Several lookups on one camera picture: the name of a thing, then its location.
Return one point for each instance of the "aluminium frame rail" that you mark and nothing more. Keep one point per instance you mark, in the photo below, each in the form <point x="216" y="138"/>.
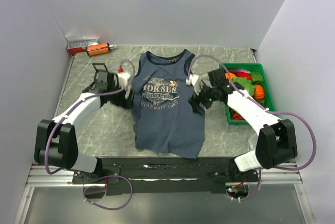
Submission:
<point x="38" y="177"/>

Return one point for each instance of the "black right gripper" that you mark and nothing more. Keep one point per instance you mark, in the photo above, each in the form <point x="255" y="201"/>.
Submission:
<point x="196" y="100"/>

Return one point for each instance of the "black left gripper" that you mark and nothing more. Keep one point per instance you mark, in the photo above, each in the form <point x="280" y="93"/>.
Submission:
<point x="124" y="102"/>

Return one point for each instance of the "blue sleeveless shirt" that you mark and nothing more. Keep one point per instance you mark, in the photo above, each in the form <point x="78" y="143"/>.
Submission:
<point x="164" y="119"/>

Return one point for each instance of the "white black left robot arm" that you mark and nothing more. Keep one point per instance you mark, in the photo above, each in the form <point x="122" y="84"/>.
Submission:
<point x="56" y="141"/>

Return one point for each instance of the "green plastic bin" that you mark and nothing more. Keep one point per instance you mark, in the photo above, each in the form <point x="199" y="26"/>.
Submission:
<point x="233" y="118"/>

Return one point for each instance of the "orange cylinder tool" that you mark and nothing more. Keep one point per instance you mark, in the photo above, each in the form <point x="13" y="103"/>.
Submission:
<point x="99" y="49"/>

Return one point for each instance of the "orange toy pumpkin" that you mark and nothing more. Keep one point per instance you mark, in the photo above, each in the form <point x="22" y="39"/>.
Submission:
<point x="259" y="93"/>

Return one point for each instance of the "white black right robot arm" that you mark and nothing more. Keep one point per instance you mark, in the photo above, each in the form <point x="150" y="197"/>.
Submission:
<point x="276" y="142"/>

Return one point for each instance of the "red white cardboard box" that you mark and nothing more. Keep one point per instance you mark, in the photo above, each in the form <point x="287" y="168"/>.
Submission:
<point x="80" y="46"/>

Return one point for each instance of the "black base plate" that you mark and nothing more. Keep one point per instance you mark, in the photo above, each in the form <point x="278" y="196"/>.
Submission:
<point x="120" y="175"/>

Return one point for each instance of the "green toy pepper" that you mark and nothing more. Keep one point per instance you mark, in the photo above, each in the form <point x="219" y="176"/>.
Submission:
<point x="256" y="77"/>

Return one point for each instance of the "orange toy fruit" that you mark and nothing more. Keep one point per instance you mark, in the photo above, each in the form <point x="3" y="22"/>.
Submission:
<point x="230" y="76"/>

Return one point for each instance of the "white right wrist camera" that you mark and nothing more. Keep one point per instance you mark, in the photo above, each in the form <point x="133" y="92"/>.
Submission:
<point x="197" y="82"/>

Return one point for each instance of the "black rectangular frame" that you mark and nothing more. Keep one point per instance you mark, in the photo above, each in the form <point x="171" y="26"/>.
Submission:
<point x="100" y="67"/>

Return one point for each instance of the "gold brooch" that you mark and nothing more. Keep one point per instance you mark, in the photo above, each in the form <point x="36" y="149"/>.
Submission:
<point x="173" y="83"/>

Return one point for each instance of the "toy lettuce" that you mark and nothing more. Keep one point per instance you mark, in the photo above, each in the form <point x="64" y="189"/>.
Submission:
<point x="246" y="84"/>

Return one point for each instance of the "red toy chili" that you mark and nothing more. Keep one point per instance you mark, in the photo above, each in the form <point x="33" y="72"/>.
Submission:
<point x="242" y="73"/>

